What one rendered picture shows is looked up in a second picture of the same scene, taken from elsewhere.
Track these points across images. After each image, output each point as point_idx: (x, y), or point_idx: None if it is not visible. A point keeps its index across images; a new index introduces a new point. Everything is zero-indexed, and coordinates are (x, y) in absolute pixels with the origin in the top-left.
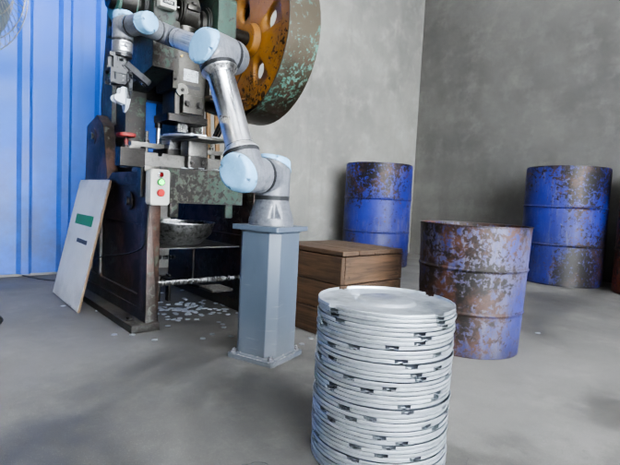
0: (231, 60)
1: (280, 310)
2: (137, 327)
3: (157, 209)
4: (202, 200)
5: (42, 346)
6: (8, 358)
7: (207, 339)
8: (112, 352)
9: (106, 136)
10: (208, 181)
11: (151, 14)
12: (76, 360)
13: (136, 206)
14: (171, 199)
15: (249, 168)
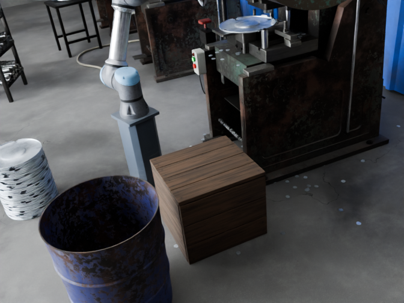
0: (112, 4)
1: (127, 160)
2: (205, 137)
3: (205, 75)
4: (230, 78)
5: (190, 121)
6: (175, 118)
7: None
8: (173, 137)
9: None
10: (231, 64)
11: None
12: (166, 131)
13: None
14: (220, 70)
15: (100, 76)
